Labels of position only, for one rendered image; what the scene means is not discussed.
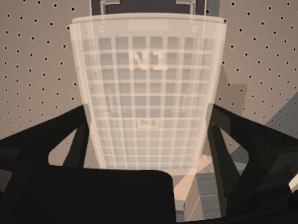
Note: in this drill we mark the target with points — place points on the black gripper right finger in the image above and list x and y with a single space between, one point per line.
273 159

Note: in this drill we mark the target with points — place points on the white multiwell plate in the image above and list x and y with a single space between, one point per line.
145 90

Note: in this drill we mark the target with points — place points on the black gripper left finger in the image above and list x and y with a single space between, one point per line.
35 143

